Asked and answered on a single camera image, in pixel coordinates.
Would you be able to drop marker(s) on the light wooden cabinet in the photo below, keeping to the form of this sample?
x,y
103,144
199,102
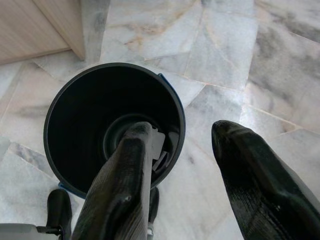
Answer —
x,y
30,25

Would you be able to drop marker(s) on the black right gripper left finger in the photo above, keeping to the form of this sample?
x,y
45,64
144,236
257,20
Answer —
x,y
120,187

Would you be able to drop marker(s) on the black robot foot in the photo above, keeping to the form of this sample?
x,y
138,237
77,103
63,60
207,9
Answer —
x,y
58,207
155,205

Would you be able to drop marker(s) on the black left robot foot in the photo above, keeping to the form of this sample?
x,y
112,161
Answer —
x,y
58,207

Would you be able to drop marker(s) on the dark round rubbish bin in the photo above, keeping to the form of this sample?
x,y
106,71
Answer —
x,y
82,112

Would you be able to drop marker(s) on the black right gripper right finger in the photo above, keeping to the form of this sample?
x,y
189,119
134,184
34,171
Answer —
x,y
255,180

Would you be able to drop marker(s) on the small white box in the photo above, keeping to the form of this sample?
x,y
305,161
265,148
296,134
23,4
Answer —
x,y
158,145

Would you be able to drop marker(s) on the black right robot foot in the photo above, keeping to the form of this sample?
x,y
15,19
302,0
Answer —
x,y
155,205

